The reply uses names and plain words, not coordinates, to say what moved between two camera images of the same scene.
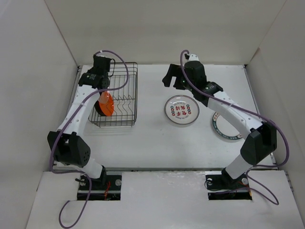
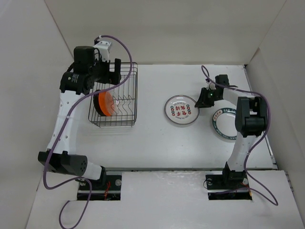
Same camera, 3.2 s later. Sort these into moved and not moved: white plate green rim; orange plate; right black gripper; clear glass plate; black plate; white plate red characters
Moved: right black gripper; clear glass plate
Not moved: black plate; white plate green rim; white plate red characters; orange plate
